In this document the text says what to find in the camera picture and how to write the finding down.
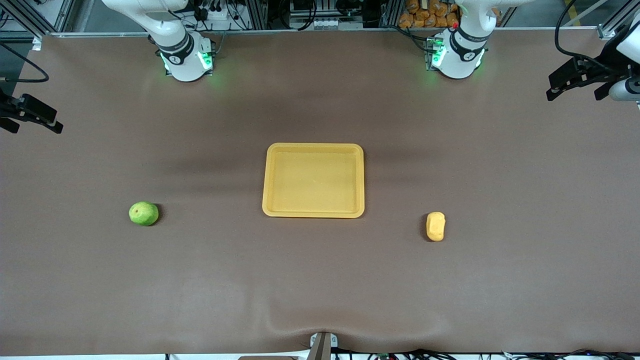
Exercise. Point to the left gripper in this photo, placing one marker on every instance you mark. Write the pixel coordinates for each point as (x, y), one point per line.
(596, 70)

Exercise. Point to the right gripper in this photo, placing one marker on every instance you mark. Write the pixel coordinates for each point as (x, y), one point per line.
(11, 109)

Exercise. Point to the green apple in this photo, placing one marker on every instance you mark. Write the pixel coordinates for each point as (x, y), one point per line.
(143, 213)

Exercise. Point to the yellow potato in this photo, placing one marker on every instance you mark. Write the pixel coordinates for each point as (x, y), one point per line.
(435, 226)

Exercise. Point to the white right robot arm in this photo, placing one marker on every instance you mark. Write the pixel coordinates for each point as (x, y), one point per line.
(185, 65)

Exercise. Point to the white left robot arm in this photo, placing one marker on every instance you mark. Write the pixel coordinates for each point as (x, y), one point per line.
(460, 62)

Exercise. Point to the yellow plastic tray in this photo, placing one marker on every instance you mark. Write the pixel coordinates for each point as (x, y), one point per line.
(313, 181)

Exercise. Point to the orange packaged snack bag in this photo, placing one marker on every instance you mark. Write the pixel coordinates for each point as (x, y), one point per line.
(425, 15)

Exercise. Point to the white power strip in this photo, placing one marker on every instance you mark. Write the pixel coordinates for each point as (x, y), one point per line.
(217, 15)

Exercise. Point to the brown table mat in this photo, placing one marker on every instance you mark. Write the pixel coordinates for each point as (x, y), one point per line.
(320, 285)

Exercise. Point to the aluminium frame post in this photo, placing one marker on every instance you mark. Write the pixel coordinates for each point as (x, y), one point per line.
(37, 17)
(612, 27)

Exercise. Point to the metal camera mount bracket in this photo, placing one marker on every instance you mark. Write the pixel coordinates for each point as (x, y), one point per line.
(322, 345)

